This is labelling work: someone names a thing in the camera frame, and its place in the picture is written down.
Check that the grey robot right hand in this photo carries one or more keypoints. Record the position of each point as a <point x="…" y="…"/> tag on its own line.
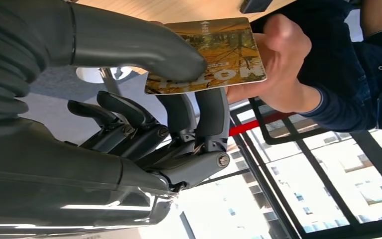
<point x="46" y="165"/>

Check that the black card reader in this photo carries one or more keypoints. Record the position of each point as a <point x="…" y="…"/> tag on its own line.
<point x="255" y="5"/>

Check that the person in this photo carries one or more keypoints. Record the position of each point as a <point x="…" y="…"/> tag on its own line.
<point x="336" y="59"/>

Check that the red barrier belt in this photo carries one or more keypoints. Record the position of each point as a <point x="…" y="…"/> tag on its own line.
<point x="243" y="127"/>

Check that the chrome stanchion post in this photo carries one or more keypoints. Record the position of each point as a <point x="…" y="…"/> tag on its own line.
<point x="89" y="75"/>

